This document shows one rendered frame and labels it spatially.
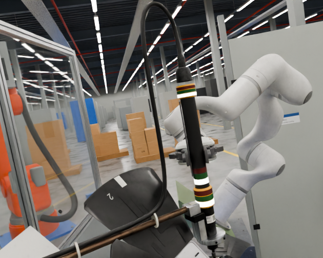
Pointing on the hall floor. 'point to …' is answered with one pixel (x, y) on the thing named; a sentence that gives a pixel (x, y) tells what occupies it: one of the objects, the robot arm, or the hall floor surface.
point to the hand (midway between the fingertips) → (196, 156)
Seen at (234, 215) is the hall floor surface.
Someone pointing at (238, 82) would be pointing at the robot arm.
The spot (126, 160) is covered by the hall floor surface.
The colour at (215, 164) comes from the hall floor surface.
